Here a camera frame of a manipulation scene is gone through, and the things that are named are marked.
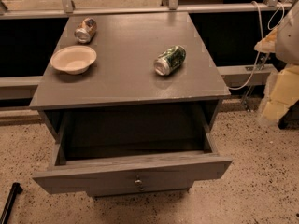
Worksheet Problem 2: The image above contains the grey top drawer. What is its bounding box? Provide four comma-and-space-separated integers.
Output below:
33, 102, 232, 194

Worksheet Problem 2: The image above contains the grey drawer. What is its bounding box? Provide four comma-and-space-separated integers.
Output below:
86, 180, 193, 198
33, 102, 232, 194

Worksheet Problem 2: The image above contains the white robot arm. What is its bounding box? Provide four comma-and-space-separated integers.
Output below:
254, 2, 299, 123

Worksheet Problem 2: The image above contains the metal top drawer knob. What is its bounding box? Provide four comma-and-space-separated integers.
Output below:
135, 179, 143, 187

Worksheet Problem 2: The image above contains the grey lower drawer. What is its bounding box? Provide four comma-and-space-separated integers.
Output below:
86, 180, 193, 198

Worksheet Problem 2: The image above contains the grey wooden nightstand cabinet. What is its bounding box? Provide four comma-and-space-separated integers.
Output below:
30, 13, 231, 197

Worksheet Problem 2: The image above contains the green soda can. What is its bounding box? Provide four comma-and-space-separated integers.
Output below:
153, 45, 186, 76

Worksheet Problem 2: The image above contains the white paper bowl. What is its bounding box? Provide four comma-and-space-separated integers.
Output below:
50, 45, 97, 75

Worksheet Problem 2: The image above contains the brown soda can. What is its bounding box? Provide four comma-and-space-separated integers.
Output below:
74, 18, 97, 44

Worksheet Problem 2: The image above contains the black bar on floor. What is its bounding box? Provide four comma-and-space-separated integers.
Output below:
0, 182, 22, 224

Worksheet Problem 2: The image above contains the grey metal railing frame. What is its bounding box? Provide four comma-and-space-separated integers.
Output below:
0, 0, 299, 101

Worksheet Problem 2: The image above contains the white cable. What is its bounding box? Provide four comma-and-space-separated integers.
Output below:
226, 0, 286, 91

